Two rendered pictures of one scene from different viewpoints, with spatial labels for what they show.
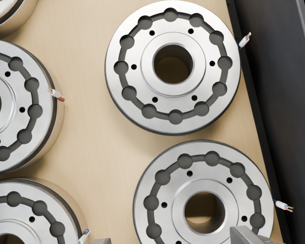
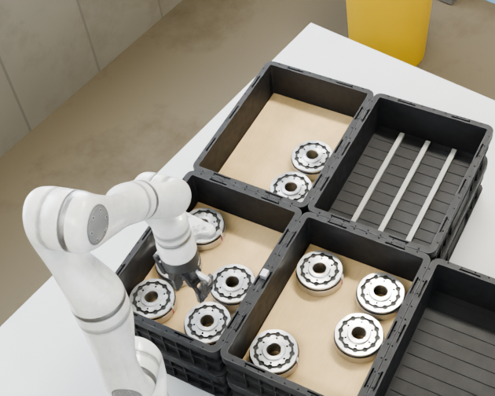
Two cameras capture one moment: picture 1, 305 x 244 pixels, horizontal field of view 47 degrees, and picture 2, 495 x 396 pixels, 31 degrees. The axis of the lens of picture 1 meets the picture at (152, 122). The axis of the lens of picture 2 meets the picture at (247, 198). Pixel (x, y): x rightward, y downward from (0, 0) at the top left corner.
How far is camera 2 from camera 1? 1.72 m
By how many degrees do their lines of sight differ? 36
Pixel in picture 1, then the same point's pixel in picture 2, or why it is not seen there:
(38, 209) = (167, 293)
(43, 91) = not seen: hidden behind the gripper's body
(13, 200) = (163, 287)
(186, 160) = (214, 308)
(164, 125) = (217, 295)
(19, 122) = not seen: hidden behind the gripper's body
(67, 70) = (206, 269)
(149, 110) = (216, 290)
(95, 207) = (181, 309)
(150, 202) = (196, 311)
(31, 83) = not seen: hidden behind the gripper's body
